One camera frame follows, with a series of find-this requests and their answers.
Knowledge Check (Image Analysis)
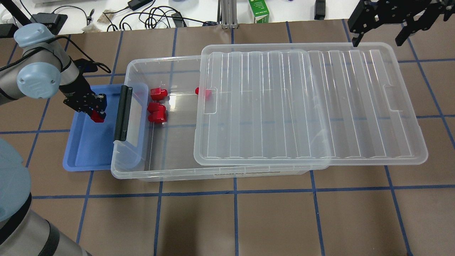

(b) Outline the green white carton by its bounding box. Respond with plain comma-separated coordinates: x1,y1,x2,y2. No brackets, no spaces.
248,0,270,24

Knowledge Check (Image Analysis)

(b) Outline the red block under lid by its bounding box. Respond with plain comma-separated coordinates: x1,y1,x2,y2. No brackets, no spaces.
195,87,212,101

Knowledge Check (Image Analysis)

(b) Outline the clear plastic storage box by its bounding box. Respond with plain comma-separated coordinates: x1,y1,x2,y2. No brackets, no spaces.
111,45,331,182

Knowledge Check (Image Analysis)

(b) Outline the red block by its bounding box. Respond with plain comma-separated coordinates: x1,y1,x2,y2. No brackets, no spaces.
195,87,212,101
147,102,166,113
90,110,106,123
148,111,167,124
150,87,168,101

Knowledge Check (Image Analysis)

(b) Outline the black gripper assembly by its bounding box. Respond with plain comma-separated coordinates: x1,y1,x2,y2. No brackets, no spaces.
347,0,455,47

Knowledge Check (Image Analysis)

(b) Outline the black power adapter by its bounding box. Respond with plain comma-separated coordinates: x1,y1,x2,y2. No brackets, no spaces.
127,0,154,10

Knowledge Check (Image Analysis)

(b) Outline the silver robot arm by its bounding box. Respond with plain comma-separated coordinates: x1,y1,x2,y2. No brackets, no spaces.
0,23,107,256

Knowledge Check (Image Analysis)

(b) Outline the blue plastic tray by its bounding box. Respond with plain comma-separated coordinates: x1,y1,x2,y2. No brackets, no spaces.
63,84,122,172

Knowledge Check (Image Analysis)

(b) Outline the clear plastic box lid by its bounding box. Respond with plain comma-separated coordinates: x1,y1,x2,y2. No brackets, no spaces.
193,42,428,167

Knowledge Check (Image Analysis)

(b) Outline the aluminium frame post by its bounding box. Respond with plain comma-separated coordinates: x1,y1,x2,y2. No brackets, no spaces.
218,0,238,29

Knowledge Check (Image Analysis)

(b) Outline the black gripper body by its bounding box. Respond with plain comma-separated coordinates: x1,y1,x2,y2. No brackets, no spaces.
63,93,107,117

